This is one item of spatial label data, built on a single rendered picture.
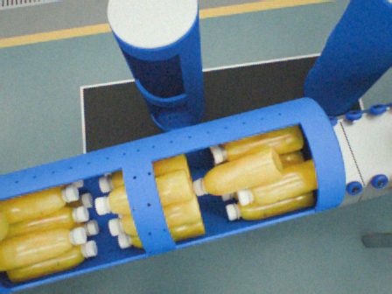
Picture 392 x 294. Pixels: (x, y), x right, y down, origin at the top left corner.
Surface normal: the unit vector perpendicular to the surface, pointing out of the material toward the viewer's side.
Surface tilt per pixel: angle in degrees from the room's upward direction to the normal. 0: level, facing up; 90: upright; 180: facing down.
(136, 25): 0
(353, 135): 0
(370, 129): 0
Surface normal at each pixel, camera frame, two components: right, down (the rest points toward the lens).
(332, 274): -0.04, -0.25
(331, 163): 0.04, 0.10
